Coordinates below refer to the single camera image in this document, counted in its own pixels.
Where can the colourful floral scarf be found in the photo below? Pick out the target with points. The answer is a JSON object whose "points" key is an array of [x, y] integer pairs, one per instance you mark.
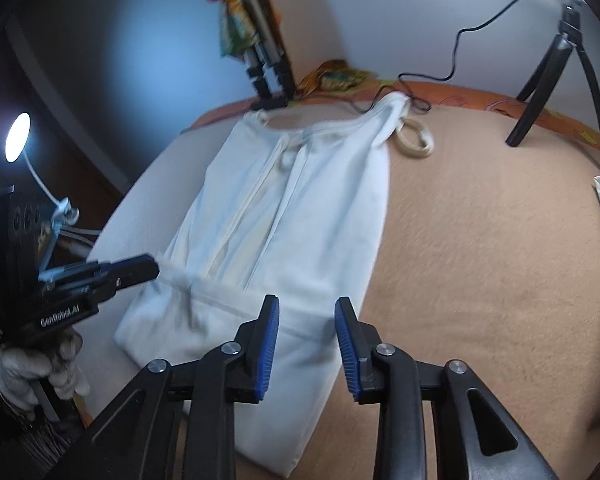
{"points": [[237, 32]]}

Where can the orange patterned bed sheet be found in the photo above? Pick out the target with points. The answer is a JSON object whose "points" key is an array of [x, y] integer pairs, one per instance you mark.
{"points": [[435, 94]]}

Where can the white tank top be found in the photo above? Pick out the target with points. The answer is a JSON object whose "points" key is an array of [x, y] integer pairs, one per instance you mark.
{"points": [[295, 213]]}

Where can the white clip desk lamp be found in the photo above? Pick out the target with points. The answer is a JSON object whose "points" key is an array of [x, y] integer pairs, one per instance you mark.
{"points": [[15, 148]]}

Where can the black mini tripod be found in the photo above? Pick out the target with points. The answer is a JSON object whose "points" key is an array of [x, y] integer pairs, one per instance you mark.
{"points": [[544, 79]]}

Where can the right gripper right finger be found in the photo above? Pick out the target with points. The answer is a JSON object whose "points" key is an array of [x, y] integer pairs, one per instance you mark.
{"points": [[474, 434]]}

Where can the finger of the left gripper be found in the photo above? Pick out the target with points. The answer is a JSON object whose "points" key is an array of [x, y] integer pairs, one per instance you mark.
{"points": [[95, 294], [130, 271]]}

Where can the left hand white glove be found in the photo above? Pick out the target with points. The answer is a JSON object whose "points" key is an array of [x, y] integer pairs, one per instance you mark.
{"points": [[20, 368]]}

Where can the small floral fabric pouch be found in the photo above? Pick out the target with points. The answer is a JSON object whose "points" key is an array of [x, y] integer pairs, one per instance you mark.
{"points": [[332, 76]]}

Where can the folded silver camera tripod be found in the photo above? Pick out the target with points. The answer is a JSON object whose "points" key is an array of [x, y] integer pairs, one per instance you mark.
{"points": [[268, 64]]}

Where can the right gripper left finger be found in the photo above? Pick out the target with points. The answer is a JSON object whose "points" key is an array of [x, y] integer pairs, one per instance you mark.
{"points": [[179, 413]]}

